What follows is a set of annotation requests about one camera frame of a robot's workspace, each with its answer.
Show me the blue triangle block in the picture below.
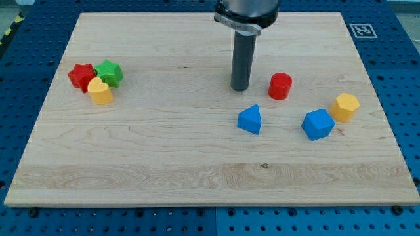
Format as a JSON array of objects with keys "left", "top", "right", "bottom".
[{"left": 237, "top": 104, "right": 262, "bottom": 135}]

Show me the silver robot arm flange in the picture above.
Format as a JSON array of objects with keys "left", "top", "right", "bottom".
[{"left": 214, "top": 0, "right": 280, "bottom": 36}]

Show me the yellow heart block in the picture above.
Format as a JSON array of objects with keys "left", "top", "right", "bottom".
[{"left": 87, "top": 77, "right": 114, "bottom": 105}]

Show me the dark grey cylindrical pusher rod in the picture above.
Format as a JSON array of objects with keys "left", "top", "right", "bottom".
[{"left": 230, "top": 31, "right": 257, "bottom": 91}]

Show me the light wooden board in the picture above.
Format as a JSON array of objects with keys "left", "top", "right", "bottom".
[{"left": 5, "top": 12, "right": 419, "bottom": 208}]

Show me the blue cube block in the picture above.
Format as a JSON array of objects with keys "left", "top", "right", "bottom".
[{"left": 301, "top": 108, "right": 335, "bottom": 141}]

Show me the yellow black hazard tape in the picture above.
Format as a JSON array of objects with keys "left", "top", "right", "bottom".
[{"left": 1, "top": 11, "right": 25, "bottom": 47}]

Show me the yellow hexagon block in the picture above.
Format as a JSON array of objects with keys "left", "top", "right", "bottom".
[{"left": 330, "top": 93, "right": 360, "bottom": 123}]

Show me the green star block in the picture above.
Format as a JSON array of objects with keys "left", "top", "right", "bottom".
[{"left": 94, "top": 59, "right": 123, "bottom": 88}]

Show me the white fiducial marker tag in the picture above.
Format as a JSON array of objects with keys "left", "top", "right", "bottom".
[{"left": 350, "top": 23, "right": 377, "bottom": 39}]

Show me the red star block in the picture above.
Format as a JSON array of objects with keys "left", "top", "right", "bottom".
[{"left": 68, "top": 64, "right": 96, "bottom": 93}]

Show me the red cylinder block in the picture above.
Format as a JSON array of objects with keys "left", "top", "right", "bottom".
[{"left": 268, "top": 72, "right": 293, "bottom": 100}]

